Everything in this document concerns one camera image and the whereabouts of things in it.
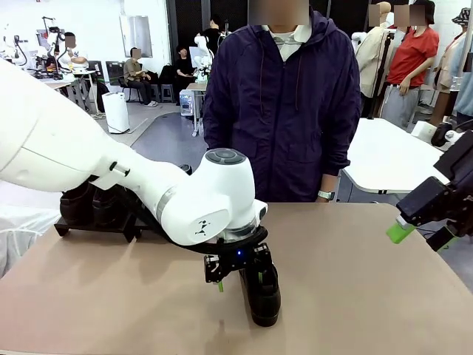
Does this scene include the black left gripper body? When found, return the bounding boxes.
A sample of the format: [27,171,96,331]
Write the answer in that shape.
[221,243,258,273]

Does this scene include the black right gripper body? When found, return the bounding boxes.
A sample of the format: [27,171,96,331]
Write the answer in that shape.
[434,129,473,223]

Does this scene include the person's left forearm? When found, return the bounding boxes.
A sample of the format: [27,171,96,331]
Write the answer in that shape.
[320,173,341,193]

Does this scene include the black light stand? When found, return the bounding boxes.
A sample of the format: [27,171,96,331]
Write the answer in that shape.
[371,31,395,119]

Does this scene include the white folding table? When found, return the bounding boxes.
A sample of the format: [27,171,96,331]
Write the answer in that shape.
[339,117,450,203]

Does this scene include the light blue garment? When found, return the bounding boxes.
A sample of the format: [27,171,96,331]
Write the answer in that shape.
[453,36,473,115]

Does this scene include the hat wearing mannequin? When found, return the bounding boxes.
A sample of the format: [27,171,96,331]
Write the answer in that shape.
[430,5,473,129]

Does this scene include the person in purple jacket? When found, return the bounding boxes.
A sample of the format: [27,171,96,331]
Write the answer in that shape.
[202,7,362,203]

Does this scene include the beige jacket mannequin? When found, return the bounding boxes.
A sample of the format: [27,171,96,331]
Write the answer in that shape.
[350,1,395,119]

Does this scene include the computer tower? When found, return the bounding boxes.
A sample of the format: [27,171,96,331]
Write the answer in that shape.
[180,90,195,118]

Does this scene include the wooden top desk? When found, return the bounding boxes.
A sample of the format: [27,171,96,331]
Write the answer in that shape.
[186,81,208,138]

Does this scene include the white air purifier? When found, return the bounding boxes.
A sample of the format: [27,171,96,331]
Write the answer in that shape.
[101,91,130,135]

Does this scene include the seated person black clothes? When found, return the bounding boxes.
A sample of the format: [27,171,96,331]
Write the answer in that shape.
[173,44,199,88]

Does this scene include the white plastic cover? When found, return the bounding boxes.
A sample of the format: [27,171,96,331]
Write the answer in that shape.
[0,205,62,278]

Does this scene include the white collared shirt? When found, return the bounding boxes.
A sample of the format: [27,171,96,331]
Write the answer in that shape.
[260,24,311,62]

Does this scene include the seated person olive shirt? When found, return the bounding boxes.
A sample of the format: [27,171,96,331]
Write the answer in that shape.
[123,47,158,109]

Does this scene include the standing person dark clothes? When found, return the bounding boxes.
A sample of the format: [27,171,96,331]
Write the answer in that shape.
[203,14,222,49]

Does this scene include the seated person white shirt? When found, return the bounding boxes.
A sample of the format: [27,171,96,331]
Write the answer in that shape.
[58,32,89,73]

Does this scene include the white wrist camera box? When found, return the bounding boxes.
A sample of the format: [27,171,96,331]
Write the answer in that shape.
[410,121,455,148]

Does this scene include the white wall panel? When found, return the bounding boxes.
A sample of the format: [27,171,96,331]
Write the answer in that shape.
[118,15,153,58]

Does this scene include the white robot with black cables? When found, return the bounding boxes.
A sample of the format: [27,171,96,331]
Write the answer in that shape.
[0,24,29,67]

